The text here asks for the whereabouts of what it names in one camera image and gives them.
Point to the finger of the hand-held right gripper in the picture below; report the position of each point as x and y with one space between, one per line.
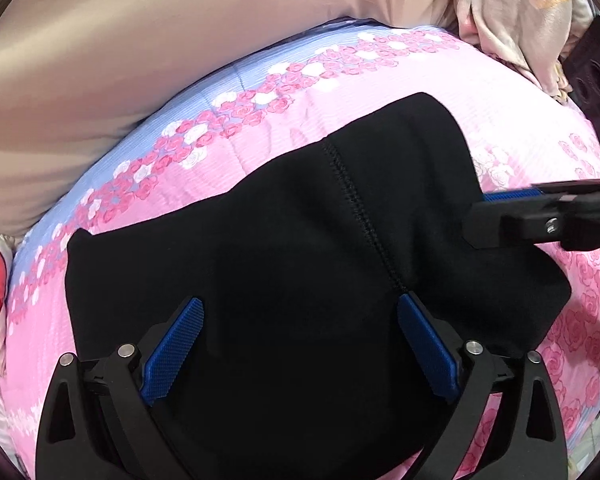
500 225

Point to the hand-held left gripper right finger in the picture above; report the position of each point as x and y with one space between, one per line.
425 345

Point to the beige fabric drape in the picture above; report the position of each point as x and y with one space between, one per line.
130 70

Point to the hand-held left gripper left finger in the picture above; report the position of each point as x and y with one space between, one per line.
175 345

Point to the cream floral quilt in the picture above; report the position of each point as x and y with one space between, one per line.
510 20

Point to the pink rose print bedsheet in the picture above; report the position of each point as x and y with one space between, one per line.
260 110

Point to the black pants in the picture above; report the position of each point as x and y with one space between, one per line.
290 270

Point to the black device with round holes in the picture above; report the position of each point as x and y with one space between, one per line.
592 75

